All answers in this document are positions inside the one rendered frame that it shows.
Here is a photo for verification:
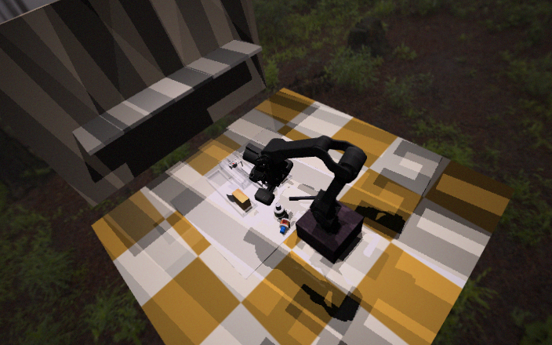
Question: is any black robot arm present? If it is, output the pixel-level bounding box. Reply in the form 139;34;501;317
242;135;367;235

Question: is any tan rectangular block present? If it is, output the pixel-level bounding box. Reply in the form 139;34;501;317
232;189;251;211

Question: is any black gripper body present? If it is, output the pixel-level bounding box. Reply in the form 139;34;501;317
254;159;293;206

